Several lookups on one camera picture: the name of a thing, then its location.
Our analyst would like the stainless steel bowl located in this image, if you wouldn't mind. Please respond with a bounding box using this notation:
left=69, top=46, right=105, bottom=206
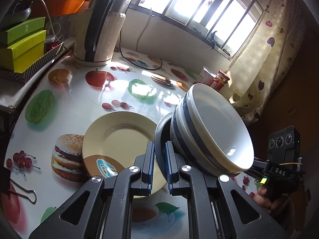
left=154, top=111, right=208, bottom=177

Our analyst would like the cream plate blue logo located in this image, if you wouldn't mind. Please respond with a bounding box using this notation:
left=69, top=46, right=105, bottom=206
left=82, top=111, right=168, bottom=199

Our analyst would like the small white bowl blue stripe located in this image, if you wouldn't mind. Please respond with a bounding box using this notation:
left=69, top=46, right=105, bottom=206
left=186, top=83, right=254, bottom=172

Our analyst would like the large white bowl blue stripe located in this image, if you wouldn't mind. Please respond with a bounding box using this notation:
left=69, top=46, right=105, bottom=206
left=170, top=95, right=243, bottom=176

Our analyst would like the person's right hand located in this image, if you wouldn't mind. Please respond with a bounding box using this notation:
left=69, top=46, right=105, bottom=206
left=254, top=186, right=295, bottom=215

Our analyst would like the fruit-print tablecloth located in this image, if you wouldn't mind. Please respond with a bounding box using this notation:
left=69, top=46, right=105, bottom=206
left=4, top=47, right=262, bottom=239

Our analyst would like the white cup container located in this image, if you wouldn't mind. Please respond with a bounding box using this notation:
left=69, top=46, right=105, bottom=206
left=196, top=66, right=216, bottom=86

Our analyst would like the red-labelled sauce jar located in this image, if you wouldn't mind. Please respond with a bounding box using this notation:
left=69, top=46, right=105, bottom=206
left=211, top=70, right=230, bottom=92

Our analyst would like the cream heart-pattern curtain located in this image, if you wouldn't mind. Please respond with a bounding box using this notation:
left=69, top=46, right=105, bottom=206
left=221, top=0, right=305, bottom=126

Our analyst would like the black binder clip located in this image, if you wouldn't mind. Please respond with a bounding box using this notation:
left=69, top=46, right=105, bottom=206
left=0, top=167, right=37, bottom=205

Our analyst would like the striped storage tray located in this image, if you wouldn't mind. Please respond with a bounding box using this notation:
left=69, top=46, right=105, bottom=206
left=1, top=42, right=64, bottom=85

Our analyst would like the yellow-green box lower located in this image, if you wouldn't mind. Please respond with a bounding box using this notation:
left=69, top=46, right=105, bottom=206
left=0, top=30, right=46, bottom=73

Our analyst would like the green box upper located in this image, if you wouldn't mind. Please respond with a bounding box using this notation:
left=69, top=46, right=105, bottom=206
left=0, top=17, right=45, bottom=47

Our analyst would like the orange plastic basin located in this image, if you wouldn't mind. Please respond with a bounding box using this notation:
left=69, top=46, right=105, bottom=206
left=30, top=0, right=85, bottom=18

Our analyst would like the grey computer mouse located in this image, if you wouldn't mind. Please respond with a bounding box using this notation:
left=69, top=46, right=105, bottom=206
left=0, top=7, right=31, bottom=30

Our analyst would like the black power cable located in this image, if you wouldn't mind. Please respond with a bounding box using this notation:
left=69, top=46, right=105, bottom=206
left=119, top=33, right=163, bottom=71

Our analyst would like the white electric kettle black handle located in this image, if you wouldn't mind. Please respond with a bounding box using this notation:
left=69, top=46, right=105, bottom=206
left=73, top=0, right=131, bottom=66

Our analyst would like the window frame with bars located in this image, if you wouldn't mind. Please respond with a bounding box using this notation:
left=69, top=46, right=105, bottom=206
left=130, top=0, right=263, bottom=60

